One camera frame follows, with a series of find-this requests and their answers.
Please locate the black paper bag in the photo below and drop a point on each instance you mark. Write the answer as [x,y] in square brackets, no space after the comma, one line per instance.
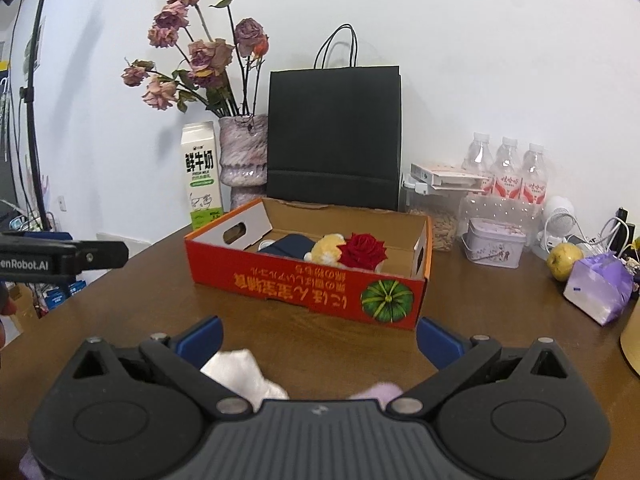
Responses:
[335,130]

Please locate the yellow snack packet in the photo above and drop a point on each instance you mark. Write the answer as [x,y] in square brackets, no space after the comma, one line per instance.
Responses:
[635,250]

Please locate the yellow white plush toy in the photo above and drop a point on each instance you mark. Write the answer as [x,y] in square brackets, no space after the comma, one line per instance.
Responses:
[325,250]

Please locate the navy pouch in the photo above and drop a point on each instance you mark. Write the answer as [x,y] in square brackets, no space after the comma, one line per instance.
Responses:
[292,246]

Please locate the small white fan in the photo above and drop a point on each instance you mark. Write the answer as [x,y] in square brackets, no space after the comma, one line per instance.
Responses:
[557,215]

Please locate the clear seed container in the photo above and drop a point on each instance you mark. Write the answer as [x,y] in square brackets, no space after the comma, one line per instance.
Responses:
[440,230]

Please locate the yellow thermos jug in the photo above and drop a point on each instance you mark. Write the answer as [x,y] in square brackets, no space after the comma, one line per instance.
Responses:
[634,350]

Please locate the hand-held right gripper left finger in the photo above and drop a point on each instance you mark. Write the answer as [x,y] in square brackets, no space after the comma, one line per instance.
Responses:
[200,342]

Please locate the purple tissue bag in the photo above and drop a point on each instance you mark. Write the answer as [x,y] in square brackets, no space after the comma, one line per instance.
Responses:
[600,285]

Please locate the yellow green pear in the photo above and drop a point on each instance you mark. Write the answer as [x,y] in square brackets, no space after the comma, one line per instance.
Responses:
[562,262]

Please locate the white green milk carton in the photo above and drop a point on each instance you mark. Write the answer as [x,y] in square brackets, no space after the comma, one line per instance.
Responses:
[200,175]

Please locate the blue printed bag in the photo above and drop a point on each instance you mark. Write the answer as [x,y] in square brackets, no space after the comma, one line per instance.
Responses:
[62,295]

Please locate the pink marbled vase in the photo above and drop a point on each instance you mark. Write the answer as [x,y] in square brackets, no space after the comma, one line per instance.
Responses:
[242,150]

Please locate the white flat box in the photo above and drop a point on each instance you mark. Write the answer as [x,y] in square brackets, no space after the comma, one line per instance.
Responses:
[450,172]

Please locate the person's left hand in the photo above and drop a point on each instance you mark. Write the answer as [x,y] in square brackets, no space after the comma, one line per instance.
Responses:
[6,305]

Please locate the clear water bottle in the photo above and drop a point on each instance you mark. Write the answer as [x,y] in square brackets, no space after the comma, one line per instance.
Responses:
[479,155]
[507,170]
[534,175]

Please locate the red rose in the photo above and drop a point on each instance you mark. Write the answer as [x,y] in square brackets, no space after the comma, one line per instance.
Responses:
[362,250]

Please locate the white wall outlet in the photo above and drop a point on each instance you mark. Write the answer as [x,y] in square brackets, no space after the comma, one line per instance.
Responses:
[63,203]

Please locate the red cardboard box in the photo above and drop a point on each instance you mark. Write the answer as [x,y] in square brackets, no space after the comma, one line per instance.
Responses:
[300,285]

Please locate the pale tin box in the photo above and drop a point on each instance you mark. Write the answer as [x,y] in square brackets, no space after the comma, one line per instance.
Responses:
[492,242]

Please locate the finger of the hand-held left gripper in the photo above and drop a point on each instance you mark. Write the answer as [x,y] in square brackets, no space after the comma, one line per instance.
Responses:
[102,256]
[45,235]

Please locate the black light stand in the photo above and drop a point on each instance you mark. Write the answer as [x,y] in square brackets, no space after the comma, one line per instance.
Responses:
[31,135]

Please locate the dried rose bouquet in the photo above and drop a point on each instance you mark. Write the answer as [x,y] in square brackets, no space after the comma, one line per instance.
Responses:
[205,57]

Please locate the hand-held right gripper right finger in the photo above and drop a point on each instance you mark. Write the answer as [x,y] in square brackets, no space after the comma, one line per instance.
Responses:
[440,344]

